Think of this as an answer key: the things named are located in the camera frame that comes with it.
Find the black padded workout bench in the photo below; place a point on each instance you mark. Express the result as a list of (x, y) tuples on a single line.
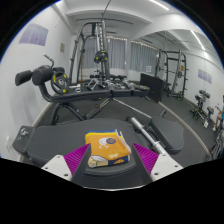
[(56, 140)]

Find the small purple wall poster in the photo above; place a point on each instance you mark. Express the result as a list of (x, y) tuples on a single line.
[(205, 76)]

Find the black yellow exercise machine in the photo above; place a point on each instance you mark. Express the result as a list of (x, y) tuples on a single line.
[(200, 103)]

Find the white paper sign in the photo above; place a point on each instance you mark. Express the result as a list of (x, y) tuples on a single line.
[(148, 69)]

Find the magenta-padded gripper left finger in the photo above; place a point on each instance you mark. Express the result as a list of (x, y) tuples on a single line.
[(77, 159)]

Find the silver barbell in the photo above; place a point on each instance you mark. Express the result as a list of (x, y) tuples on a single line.
[(143, 128)]

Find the small brown wall plaque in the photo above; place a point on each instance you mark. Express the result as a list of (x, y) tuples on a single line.
[(62, 47)]

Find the black bench with leg rollers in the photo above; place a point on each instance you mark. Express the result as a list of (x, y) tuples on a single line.
[(86, 95)]

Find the long ceiling light strip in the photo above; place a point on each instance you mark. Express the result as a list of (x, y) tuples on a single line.
[(160, 4), (197, 40)]

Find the black squat rack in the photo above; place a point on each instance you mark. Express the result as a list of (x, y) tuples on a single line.
[(179, 66)]

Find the person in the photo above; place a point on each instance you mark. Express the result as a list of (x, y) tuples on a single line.
[(220, 113)]

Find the black flat panel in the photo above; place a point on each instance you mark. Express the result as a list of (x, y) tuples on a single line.
[(151, 86)]

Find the blue orange printed towel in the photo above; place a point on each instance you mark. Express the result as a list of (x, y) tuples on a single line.
[(106, 146)]

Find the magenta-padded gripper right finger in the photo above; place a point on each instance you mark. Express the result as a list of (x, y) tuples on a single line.
[(148, 158)]

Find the black yellow-marked weight plate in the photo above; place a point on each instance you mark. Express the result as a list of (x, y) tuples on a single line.
[(97, 55), (56, 78)]

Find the grey window curtain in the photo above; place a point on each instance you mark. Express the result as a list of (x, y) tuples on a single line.
[(118, 53), (143, 56)]

